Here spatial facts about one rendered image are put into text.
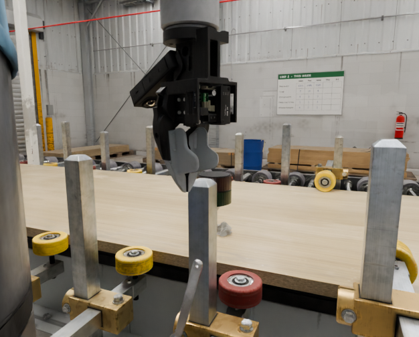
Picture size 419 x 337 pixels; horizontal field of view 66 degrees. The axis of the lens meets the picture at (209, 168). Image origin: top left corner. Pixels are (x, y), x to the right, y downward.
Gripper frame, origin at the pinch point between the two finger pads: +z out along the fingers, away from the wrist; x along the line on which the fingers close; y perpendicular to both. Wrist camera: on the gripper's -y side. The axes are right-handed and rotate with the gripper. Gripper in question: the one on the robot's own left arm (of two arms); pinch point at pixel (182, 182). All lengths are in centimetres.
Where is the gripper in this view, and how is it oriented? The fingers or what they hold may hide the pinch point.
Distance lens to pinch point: 46.8
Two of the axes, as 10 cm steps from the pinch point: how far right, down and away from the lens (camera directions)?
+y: 7.0, 1.2, -7.0
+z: 0.0, 9.9, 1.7
